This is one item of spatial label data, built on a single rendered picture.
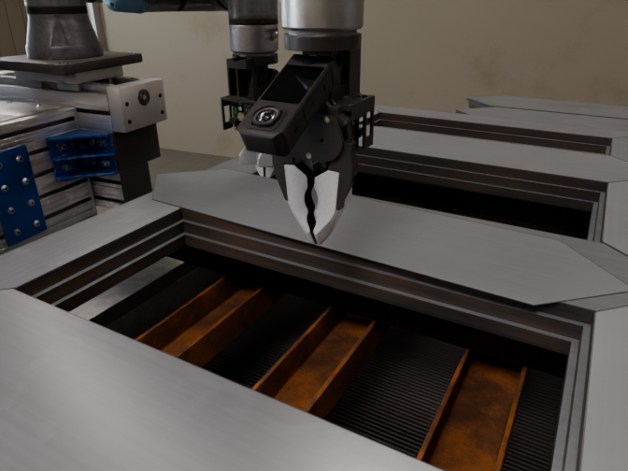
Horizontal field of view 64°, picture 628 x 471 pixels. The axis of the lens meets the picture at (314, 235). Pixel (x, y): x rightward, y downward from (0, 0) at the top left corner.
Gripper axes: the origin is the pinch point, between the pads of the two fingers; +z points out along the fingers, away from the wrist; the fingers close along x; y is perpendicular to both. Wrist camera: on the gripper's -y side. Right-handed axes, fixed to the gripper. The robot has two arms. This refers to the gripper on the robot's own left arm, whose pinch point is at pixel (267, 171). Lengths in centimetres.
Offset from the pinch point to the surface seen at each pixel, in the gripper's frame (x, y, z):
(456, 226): 35.2, 5.5, 0.6
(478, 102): 15, -97, 3
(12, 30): -376, -193, 0
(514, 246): 43.3, 7.9, 0.6
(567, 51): 28, -255, 2
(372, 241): 26.8, 15.5, 0.6
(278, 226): 13.6, 17.6, 0.6
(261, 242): 12.0, 19.8, 2.5
